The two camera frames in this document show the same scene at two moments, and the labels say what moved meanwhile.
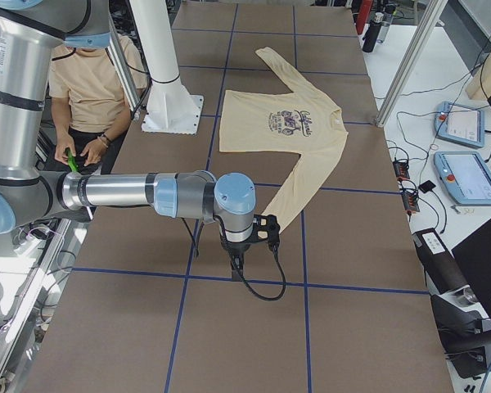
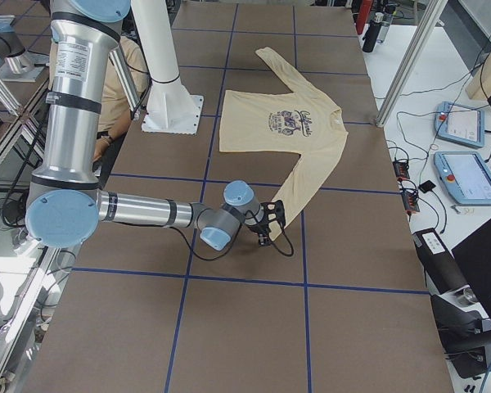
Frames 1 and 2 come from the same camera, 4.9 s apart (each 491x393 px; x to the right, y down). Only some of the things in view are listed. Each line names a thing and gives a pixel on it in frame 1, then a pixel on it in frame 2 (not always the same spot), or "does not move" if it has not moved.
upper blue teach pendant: [460, 124] does not move
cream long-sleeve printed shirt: [283, 121] does not move
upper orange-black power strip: [401, 169] does not move
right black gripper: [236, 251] -> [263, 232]
